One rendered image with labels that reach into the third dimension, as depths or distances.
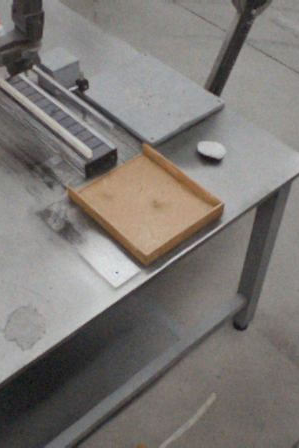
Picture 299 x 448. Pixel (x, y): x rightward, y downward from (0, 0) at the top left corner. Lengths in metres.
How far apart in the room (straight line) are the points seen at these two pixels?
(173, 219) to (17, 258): 0.39
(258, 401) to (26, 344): 1.09
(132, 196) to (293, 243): 1.22
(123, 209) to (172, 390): 0.85
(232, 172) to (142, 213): 0.29
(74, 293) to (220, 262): 1.23
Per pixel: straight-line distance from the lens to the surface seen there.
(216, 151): 1.62
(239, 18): 2.41
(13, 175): 1.61
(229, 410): 2.13
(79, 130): 1.65
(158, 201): 1.51
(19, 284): 1.36
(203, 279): 2.41
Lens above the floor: 1.91
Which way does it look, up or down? 48 degrees down
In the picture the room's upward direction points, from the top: 2 degrees clockwise
